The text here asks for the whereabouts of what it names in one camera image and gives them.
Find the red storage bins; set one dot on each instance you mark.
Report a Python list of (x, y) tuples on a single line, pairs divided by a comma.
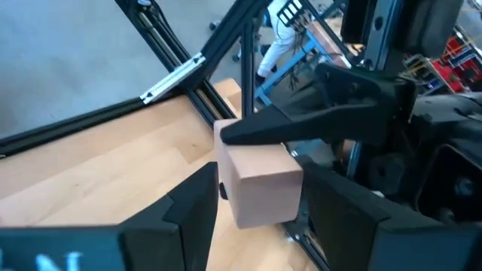
[(455, 64)]

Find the natural wood long block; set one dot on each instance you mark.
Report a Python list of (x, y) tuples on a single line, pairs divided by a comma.
[(263, 188)]

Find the black aluminium table frame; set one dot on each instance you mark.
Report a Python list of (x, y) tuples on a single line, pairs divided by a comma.
[(75, 126)]

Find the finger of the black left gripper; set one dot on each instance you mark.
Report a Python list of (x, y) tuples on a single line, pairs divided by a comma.
[(223, 190), (301, 126)]

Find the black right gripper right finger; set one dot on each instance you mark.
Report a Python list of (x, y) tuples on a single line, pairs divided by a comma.
[(346, 233)]

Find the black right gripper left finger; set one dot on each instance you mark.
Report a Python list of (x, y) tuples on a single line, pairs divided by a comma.
[(180, 226)]

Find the blue metal workbench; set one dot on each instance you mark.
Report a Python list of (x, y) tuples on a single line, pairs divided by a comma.
[(290, 64)]

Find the person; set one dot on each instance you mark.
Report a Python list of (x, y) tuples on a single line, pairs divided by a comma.
[(280, 41)]

